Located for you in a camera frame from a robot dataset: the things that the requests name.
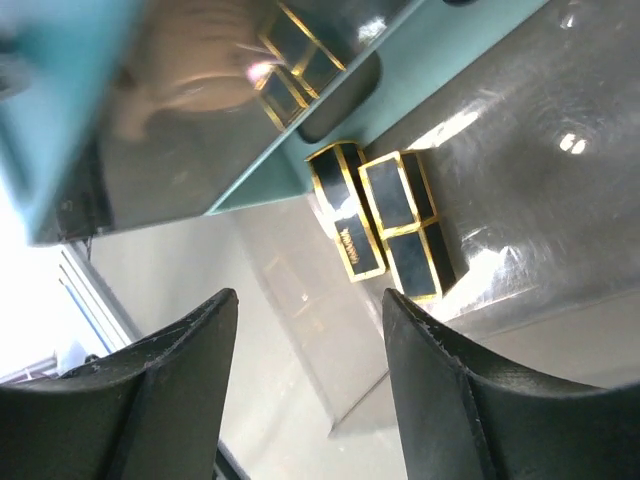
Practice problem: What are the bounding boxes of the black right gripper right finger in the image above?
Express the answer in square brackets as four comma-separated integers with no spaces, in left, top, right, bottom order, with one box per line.
[382,289,639,479]

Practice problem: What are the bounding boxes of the teal drawer organizer box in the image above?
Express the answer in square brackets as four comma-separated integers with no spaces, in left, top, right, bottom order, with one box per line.
[1,1,540,245]

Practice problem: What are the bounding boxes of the clear top drawer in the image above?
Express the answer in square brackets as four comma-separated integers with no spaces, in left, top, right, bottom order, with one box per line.
[35,1,410,244]

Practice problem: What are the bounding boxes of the black gold lipstick case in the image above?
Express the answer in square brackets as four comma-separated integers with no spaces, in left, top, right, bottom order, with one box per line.
[306,141,387,282]

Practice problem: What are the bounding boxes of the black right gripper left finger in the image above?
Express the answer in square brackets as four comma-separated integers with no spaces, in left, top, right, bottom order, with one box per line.
[1,288,238,479]

